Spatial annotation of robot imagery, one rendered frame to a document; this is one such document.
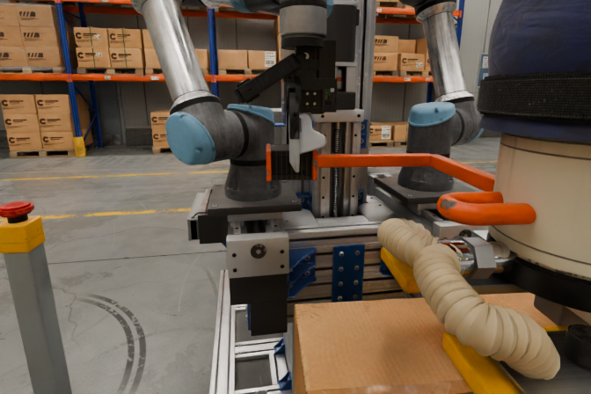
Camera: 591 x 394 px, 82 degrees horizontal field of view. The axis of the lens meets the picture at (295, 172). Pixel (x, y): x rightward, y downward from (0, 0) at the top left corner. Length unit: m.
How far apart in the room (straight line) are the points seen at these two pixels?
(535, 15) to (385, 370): 0.44
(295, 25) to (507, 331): 0.46
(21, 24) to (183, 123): 7.75
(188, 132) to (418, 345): 0.56
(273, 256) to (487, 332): 0.53
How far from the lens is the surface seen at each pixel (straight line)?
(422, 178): 0.99
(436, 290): 0.34
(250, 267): 0.78
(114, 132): 9.24
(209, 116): 0.76
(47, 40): 8.23
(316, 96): 0.56
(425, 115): 0.97
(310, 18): 0.56
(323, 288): 0.99
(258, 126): 0.83
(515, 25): 0.40
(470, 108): 1.11
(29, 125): 8.52
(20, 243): 1.04
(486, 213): 0.38
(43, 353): 1.18
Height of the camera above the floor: 1.31
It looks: 14 degrees down
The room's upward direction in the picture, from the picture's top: straight up
